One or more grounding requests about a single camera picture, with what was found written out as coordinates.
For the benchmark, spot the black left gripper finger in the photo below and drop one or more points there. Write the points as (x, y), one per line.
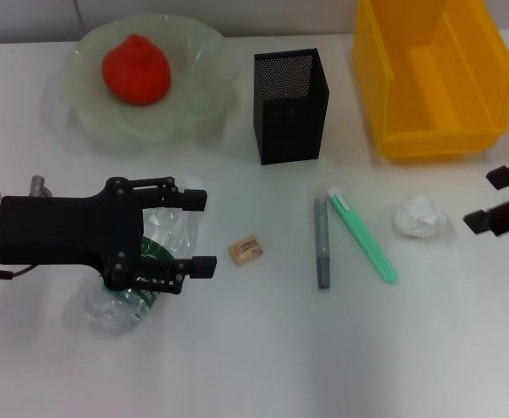
(202, 266)

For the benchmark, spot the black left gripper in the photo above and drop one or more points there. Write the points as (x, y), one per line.
(63, 231)

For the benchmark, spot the clear green-label water bottle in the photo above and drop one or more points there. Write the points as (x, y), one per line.
(167, 231)

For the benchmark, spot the white paper ball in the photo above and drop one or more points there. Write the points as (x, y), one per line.
(418, 217)

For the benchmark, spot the grey marker pen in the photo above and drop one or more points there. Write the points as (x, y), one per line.
(323, 244)

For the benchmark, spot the green plastic pen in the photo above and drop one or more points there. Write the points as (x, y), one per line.
(363, 237)

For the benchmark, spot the small tan eraser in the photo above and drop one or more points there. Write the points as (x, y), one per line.
(246, 250)

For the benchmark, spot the clear glass fruit plate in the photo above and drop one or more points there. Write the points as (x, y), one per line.
(193, 87)

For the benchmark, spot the black mesh pen holder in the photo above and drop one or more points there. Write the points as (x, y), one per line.
(291, 126)

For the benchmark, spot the red-orange fruit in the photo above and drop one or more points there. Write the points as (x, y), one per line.
(137, 72)

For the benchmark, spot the yellow plastic bin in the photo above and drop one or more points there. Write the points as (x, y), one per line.
(437, 139)

